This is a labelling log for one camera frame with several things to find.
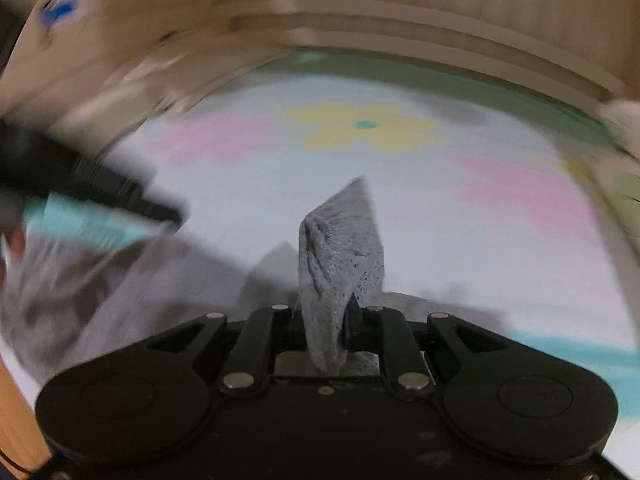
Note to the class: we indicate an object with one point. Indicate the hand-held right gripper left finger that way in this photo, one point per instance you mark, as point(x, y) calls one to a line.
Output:
point(280, 324)

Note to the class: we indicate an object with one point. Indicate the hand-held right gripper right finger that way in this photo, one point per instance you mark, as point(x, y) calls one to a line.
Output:
point(351, 317)

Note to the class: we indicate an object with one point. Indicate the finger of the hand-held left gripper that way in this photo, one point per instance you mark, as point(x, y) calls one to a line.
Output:
point(125, 190)

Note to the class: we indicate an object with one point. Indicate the green cloth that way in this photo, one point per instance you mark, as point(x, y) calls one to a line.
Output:
point(625, 200)

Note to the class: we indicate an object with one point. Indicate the beige box with blue print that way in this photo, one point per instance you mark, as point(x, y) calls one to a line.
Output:
point(100, 25)

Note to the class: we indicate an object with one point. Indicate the pastel floral blanket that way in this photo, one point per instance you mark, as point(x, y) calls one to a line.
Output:
point(260, 180)

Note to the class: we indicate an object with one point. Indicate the grey towel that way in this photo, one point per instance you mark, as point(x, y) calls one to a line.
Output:
point(340, 250)

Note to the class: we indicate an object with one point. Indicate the wooden bed frame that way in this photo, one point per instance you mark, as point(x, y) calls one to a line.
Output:
point(450, 5)

